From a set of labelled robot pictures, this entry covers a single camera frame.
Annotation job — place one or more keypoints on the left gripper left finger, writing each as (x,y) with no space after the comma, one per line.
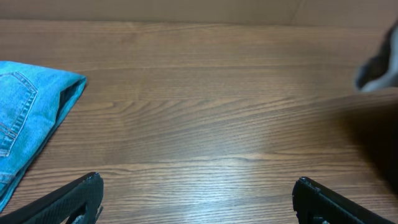
(77,202)

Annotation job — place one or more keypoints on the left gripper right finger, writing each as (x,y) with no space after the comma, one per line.
(316,204)

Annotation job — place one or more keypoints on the beige cotton shorts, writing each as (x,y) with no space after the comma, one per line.
(380,71)

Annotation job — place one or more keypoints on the folded blue denim jeans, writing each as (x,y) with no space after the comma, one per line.
(34,102)

